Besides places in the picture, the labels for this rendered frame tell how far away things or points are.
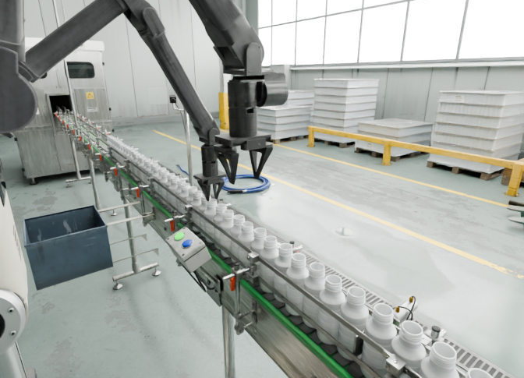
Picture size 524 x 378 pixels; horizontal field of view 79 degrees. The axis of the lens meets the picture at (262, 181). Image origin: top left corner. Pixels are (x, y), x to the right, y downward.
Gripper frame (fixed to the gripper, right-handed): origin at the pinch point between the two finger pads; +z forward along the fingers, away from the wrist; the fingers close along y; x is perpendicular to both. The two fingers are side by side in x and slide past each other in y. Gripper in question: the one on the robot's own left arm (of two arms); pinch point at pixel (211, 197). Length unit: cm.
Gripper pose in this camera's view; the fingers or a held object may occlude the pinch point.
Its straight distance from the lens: 119.7
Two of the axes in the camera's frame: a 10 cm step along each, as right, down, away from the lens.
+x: 5.9, 2.6, -7.6
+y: -8.1, 1.9, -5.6
